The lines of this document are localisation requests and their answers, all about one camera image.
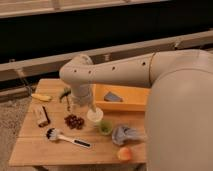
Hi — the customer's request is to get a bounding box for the white paper cup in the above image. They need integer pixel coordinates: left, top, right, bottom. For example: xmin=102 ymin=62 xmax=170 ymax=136
xmin=87 ymin=108 xmax=104 ymax=125

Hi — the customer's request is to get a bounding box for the dark fork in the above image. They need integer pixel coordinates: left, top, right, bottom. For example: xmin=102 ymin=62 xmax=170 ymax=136
xmin=66 ymin=96 xmax=71 ymax=112

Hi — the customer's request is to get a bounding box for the yellow banana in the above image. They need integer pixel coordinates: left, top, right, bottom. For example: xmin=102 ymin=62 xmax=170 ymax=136
xmin=31 ymin=93 xmax=52 ymax=102

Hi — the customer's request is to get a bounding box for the grey sponge in bin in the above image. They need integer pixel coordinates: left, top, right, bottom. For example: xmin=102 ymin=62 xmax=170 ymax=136
xmin=104 ymin=92 xmax=123 ymax=102

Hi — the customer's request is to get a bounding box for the orange peach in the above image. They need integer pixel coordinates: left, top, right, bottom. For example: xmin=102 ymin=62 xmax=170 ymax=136
xmin=117 ymin=147 xmax=132 ymax=161

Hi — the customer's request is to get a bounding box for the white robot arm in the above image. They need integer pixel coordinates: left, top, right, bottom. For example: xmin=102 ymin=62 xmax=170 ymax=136
xmin=60 ymin=49 xmax=213 ymax=171

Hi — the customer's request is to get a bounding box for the white dish brush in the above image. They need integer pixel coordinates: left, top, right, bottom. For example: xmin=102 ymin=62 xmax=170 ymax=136
xmin=46 ymin=128 xmax=91 ymax=148

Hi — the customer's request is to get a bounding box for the wooden table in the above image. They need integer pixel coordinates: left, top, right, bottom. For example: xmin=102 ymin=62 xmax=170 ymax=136
xmin=8 ymin=78 xmax=148 ymax=171

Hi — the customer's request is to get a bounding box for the bunch of dark grapes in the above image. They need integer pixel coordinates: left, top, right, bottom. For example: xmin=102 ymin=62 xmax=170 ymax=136
xmin=64 ymin=114 xmax=84 ymax=129

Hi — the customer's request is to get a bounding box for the grey crumpled cloth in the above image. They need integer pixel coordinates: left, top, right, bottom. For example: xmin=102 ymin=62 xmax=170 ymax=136
xmin=112 ymin=125 xmax=146 ymax=146

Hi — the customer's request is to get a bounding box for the green cup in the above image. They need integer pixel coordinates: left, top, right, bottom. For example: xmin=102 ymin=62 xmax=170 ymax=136
xmin=98 ymin=120 xmax=113 ymax=135

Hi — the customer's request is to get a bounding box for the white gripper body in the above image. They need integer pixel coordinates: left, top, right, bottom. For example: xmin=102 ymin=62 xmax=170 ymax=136
xmin=71 ymin=84 xmax=96 ymax=111

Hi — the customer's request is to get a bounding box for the green pepper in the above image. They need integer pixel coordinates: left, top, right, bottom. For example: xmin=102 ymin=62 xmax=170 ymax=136
xmin=59 ymin=87 xmax=71 ymax=103

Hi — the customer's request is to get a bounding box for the yellow plastic bin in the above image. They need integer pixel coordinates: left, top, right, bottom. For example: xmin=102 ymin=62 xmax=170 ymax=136
xmin=93 ymin=84 xmax=149 ymax=111

